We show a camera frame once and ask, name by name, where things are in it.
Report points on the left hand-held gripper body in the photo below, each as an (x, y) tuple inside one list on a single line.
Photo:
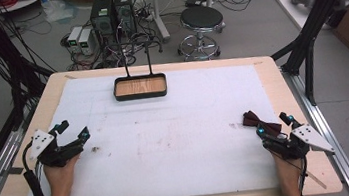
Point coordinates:
[(52, 155)]

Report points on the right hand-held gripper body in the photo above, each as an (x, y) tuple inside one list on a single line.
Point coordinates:
[(291, 145)]

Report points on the dark red bow tie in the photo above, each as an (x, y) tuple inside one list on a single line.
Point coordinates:
[(261, 123)]

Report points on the black stand with wooden tray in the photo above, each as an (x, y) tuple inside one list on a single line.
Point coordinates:
[(140, 86)]

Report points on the person's left hand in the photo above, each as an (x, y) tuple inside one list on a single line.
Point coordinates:
[(58, 176)]

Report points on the person's right hand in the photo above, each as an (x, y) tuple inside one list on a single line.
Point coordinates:
[(286, 171)]

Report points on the black tape piece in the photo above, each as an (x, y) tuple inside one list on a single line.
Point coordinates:
[(15, 170)]

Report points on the white foam mat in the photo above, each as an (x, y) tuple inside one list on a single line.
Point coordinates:
[(168, 145)]

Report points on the white power supply unit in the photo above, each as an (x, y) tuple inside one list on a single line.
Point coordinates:
[(86, 41), (73, 38)]

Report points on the white board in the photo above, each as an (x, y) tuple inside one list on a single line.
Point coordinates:
[(287, 5)]

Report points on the black computer tower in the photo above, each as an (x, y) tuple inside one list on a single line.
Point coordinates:
[(103, 17), (125, 11)]

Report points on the clear plastic bag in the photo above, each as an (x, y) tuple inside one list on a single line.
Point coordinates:
[(57, 10)]

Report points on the black round stool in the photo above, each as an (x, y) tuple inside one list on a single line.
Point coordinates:
[(201, 19)]

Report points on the round white table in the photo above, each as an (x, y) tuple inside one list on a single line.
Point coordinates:
[(19, 2)]

